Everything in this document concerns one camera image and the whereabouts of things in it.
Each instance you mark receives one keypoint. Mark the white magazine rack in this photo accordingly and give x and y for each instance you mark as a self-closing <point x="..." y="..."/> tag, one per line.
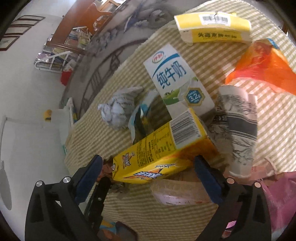
<point x="54" y="59"/>

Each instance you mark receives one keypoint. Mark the yellow medicine box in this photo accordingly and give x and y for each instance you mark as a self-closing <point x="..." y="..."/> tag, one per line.
<point x="211" y="26"/>

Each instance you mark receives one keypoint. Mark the pink white snack pouch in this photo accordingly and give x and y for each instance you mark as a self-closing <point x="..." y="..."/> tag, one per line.
<point x="173" y="192"/>

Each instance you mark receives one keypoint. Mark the white green milk carton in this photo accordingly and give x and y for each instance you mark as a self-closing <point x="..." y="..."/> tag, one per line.
<point x="178" y="84"/>

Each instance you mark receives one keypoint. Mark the patterned paper cup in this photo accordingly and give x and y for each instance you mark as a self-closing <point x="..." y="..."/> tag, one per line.
<point x="234" y="129"/>

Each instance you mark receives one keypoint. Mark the framed wall pictures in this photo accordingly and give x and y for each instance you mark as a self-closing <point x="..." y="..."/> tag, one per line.
<point x="18" y="28"/>

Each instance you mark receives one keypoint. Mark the beige checkered tablecloth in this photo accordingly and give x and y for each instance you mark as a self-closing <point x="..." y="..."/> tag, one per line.
<point x="213" y="64"/>

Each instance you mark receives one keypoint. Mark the crumpled pink foil wrapper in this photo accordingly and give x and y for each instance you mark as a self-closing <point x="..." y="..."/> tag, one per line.
<point x="279" y="190"/>

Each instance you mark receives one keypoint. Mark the grey paper ball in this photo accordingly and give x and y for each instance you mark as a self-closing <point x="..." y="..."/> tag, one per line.
<point x="118" y="110"/>

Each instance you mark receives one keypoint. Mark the blue white foil wrapper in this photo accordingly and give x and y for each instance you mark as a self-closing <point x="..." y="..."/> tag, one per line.
<point x="139" y="124"/>

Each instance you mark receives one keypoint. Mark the orange snack bag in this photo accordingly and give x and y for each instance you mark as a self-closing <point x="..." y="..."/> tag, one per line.
<point x="263" y="61"/>

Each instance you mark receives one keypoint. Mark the brown wooden chair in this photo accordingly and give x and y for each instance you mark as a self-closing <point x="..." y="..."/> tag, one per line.
<point x="82" y="14"/>

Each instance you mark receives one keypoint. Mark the yellow drink carton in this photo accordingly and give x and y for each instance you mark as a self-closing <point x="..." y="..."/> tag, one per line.
<point x="168" y="150"/>

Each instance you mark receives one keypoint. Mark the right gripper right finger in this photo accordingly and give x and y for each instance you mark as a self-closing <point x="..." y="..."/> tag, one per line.
<point x="242" y="212"/>

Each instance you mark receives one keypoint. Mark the red bag on floor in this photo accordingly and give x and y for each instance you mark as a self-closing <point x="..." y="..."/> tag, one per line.
<point x="65" y="76"/>

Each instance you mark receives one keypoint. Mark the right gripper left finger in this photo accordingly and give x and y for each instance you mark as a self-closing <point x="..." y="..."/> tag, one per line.
<point x="53" y="212"/>

